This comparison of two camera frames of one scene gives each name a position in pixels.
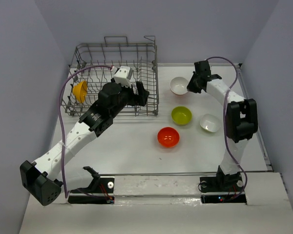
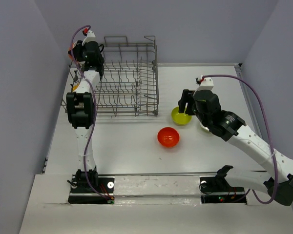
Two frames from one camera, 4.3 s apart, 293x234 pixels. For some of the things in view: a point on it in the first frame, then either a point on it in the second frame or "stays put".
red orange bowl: (168, 137) stays put
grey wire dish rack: (92, 67) stays put
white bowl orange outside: (178, 85) → (71, 48)
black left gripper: (139, 100) → (77, 49)
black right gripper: (190, 86) → (182, 101)
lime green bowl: (181, 115) stays put
